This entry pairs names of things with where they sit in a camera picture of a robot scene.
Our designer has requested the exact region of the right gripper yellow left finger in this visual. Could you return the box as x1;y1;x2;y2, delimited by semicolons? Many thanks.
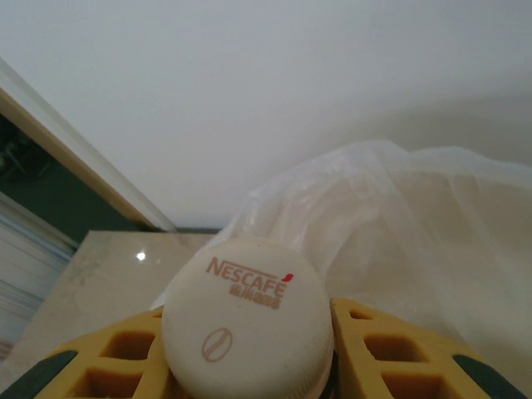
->
24;305;175;399

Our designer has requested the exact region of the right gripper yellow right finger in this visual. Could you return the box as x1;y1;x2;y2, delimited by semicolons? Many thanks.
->
330;297;525;399

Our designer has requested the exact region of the brown Nescafe coffee bottle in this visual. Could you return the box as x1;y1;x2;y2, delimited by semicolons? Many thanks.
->
153;236;337;399

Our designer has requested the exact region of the white bag lined bin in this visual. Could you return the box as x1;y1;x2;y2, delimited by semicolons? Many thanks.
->
214;139;532;399

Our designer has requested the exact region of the dark glass door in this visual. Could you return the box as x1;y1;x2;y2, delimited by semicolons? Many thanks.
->
0;110;140;250

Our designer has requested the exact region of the white door trim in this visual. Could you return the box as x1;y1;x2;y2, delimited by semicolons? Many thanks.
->
0;56;176;232

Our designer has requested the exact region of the wooden door frame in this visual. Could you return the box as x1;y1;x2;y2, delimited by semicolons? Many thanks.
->
0;86;165;232

